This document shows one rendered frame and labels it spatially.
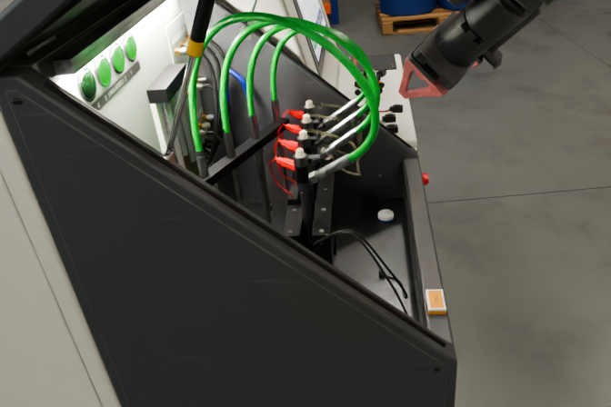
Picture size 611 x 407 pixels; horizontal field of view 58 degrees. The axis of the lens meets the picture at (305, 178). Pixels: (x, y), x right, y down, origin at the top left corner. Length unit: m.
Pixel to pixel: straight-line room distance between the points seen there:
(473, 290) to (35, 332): 1.84
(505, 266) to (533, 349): 0.47
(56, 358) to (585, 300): 2.02
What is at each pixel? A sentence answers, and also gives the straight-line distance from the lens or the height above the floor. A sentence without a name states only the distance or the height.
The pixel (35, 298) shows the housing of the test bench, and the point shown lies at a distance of 0.97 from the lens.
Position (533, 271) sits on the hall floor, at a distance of 2.62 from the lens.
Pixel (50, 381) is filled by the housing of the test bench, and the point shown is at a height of 0.90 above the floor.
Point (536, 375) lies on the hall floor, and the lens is 2.21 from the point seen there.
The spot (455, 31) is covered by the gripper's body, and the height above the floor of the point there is 1.45.
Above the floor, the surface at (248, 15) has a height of 1.43.
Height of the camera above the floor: 1.65
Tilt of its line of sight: 30 degrees down
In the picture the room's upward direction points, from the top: 6 degrees counter-clockwise
